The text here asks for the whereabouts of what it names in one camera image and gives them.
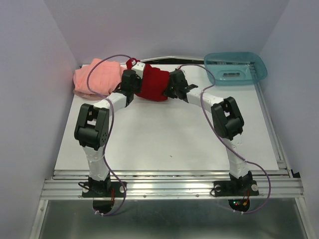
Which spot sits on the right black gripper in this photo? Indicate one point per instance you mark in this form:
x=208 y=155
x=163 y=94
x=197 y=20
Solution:
x=167 y=92

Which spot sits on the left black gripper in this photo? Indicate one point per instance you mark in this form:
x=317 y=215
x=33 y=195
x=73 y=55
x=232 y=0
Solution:
x=139 y=80

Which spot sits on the red pleated skirt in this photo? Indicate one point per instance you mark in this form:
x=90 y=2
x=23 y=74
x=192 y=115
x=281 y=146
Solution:
x=155 y=81

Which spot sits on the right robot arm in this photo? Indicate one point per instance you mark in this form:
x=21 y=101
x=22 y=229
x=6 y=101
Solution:
x=227 y=123

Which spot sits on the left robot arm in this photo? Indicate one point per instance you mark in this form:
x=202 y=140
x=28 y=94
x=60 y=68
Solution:
x=92 y=131

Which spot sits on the pink folded skirt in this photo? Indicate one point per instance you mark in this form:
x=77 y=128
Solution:
x=104 y=79

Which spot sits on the teal plastic bin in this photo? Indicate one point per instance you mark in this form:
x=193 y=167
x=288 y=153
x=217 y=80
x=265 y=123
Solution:
x=235 y=68

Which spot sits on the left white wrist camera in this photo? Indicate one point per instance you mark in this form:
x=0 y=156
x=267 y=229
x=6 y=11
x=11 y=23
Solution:
x=139 y=68

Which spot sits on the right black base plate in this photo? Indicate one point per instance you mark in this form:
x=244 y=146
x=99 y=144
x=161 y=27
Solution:
x=233 y=189

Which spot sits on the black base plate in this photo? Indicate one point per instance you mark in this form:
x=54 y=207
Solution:
x=115 y=190
x=233 y=189

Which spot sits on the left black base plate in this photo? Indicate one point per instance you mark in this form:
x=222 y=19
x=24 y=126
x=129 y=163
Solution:
x=115 y=190

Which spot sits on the aluminium rail frame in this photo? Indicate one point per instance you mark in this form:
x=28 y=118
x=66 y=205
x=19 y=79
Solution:
x=179 y=183

